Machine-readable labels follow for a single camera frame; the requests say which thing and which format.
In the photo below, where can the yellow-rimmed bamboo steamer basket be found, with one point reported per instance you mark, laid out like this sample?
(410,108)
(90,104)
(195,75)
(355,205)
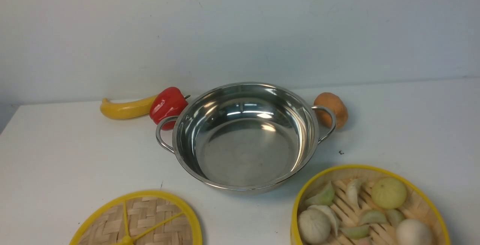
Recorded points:
(417,206)

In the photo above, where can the yellow-rimmed woven steamer lid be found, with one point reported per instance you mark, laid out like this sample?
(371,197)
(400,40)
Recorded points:
(150,217)

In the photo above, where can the red toy bell pepper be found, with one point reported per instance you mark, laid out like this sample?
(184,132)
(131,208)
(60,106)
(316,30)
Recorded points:
(170,102)

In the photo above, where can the orange-brown toy potato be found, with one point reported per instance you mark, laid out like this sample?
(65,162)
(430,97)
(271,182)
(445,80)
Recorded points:
(335,104)

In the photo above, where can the yellow toy banana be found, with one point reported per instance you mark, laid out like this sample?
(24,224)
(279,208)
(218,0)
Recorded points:
(127,110)

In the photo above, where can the green dumpling back left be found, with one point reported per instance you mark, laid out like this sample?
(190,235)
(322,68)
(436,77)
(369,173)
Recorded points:
(323,197)

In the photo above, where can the green dumpling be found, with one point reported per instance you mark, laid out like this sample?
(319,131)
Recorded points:
(323,197)
(394,217)
(357,232)
(372,217)

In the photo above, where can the white dumpling back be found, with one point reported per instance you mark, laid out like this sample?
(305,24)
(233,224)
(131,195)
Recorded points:
(352,191)

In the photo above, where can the white round bun left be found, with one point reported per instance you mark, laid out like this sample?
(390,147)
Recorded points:
(314,226)

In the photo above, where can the white round bun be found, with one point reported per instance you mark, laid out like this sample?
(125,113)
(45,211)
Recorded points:
(314,226)
(413,232)

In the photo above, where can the green dumpling front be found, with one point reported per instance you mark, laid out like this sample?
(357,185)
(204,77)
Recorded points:
(357,232)

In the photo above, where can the yellow-green round bun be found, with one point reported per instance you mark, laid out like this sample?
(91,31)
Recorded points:
(389,193)

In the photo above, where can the green dumpling centre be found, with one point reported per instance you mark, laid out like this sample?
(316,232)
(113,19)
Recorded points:
(372,217)

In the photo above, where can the pink dumpling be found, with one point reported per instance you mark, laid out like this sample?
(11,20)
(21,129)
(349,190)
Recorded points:
(363,241)

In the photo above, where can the green dumpling right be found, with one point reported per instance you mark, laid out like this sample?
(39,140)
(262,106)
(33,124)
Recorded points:
(394,217)

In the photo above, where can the white round bun right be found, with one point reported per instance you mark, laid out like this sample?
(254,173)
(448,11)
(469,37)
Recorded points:
(413,232)

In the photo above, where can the stainless steel two-handled pot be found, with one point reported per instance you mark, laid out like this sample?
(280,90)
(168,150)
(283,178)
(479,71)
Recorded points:
(246,138)

